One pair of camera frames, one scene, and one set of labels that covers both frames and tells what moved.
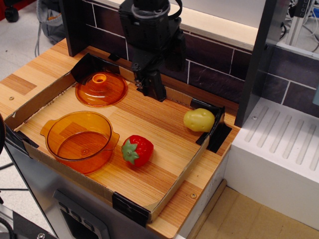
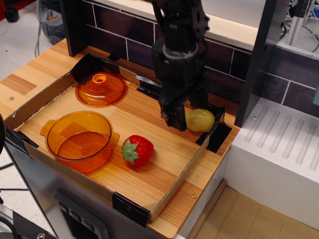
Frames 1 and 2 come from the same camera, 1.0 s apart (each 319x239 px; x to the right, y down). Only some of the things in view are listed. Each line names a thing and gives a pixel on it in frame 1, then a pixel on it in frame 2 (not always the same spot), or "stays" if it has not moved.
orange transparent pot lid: [102, 89] stays
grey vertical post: [273, 19] stays
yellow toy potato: [199, 120] stays
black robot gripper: [146, 23] -> [176, 65]
